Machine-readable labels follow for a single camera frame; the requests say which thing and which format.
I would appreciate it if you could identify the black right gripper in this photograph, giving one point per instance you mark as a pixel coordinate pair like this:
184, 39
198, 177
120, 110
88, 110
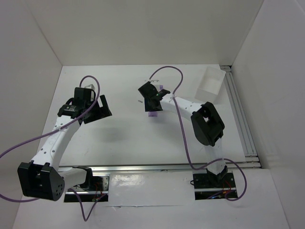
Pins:
150, 102

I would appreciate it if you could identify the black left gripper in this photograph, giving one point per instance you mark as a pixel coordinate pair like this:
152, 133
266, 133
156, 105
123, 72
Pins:
100, 109

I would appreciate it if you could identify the white perforated metal bin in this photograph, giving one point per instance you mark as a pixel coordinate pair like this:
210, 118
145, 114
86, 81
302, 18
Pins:
210, 85

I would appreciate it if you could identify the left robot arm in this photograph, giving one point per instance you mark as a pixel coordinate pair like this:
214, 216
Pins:
40, 177

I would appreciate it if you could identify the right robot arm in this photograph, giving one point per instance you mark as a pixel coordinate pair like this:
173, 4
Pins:
207, 124

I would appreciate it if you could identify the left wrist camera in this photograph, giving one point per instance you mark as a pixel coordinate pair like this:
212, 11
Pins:
90, 86

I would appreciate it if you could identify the aluminium rail front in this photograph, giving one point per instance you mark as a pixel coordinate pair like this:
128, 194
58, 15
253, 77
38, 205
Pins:
105, 169

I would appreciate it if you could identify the aluminium rail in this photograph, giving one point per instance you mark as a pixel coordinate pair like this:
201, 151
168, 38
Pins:
251, 157
105, 169

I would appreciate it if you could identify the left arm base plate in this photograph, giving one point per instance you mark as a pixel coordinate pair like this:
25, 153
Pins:
98, 188

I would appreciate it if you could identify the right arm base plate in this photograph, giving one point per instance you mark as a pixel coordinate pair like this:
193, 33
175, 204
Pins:
205, 189

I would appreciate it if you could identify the aluminium rail right side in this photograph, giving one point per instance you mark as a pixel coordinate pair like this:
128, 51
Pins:
251, 157

